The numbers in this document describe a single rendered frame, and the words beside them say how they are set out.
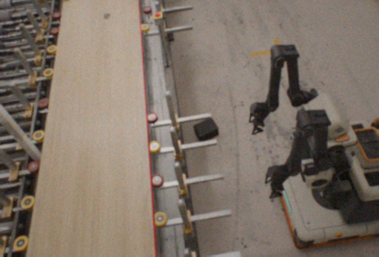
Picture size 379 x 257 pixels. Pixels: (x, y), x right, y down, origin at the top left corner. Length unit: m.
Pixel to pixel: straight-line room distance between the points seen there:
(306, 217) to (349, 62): 2.01
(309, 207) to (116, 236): 1.44
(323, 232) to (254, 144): 1.05
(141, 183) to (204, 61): 2.20
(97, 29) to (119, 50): 0.38
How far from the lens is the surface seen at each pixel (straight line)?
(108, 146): 2.51
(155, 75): 3.23
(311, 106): 2.04
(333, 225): 2.88
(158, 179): 2.28
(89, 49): 3.21
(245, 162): 3.34
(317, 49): 4.36
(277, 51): 1.88
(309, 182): 2.45
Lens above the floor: 2.89
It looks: 53 degrees down
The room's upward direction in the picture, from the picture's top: 8 degrees counter-clockwise
